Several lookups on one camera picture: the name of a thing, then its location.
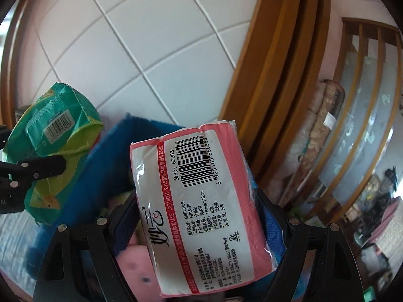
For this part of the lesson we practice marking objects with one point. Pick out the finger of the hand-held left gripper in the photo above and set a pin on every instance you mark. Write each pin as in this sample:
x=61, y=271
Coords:
x=4, y=138
x=41, y=166

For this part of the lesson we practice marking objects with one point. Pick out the blue fabric storage box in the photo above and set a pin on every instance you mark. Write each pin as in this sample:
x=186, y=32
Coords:
x=113, y=157

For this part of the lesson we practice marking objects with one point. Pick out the dark clutter pile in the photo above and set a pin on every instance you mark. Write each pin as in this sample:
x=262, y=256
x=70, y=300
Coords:
x=377, y=207

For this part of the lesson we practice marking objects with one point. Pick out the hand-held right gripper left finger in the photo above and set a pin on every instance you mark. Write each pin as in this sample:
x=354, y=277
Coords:
x=124, y=209

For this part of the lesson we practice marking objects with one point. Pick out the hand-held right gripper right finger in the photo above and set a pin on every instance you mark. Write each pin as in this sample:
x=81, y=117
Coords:
x=274, y=223

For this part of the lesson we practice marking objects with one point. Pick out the curved wooden trim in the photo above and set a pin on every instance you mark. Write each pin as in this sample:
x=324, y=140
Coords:
x=12, y=53

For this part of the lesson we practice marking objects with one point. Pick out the green tissue pack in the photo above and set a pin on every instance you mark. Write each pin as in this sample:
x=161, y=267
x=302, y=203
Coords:
x=59, y=122

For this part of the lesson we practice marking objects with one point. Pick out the pink tissue pack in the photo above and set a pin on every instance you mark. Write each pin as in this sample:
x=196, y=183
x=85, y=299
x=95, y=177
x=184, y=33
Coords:
x=201, y=201

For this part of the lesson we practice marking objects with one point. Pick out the rolled floral mats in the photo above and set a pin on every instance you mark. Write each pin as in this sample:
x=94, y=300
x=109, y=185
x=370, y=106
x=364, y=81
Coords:
x=321, y=125

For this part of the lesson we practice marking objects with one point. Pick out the white striped bedsheet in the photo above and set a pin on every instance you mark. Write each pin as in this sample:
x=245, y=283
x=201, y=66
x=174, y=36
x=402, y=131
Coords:
x=19, y=245

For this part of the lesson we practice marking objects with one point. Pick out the wooden frosted glass sliding door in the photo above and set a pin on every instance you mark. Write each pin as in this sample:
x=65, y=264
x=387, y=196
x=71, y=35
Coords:
x=365, y=116

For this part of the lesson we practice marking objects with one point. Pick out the pink soft item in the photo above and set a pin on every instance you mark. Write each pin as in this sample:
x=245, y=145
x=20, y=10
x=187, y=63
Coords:
x=135, y=267

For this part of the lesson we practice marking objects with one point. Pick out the wooden door frame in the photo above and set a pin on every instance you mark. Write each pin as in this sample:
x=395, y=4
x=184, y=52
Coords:
x=277, y=69

